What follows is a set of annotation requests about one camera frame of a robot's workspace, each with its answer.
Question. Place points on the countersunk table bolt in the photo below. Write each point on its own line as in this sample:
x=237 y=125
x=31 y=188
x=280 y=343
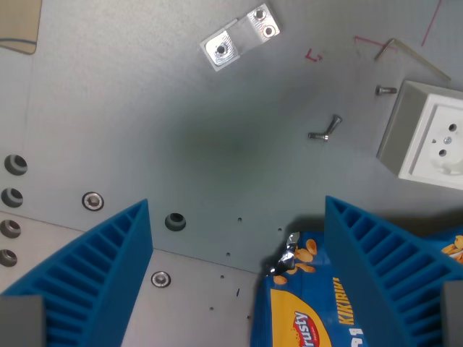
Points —
x=161 y=279
x=92 y=201

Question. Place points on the metal hex key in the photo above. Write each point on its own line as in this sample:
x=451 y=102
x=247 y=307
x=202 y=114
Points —
x=412 y=54

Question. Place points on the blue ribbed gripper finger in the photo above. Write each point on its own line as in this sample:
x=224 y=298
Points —
x=90 y=274
x=380 y=274

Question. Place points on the aluminium mounting bracket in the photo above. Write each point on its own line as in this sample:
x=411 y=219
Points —
x=240 y=37

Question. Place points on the white electrical socket box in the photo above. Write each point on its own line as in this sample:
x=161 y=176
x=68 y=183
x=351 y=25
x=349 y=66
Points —
x=423 y=133

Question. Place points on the small black socket screw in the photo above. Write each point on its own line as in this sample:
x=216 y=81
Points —
x=333 y=124
x=319 y=136
x=385 y=90

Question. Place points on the tan cardboard piece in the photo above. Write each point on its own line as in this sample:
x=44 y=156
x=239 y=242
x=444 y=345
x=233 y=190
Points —
x=18 y=25

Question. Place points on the blue peanut snack bag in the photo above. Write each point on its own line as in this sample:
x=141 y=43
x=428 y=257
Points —
x=307 y=300

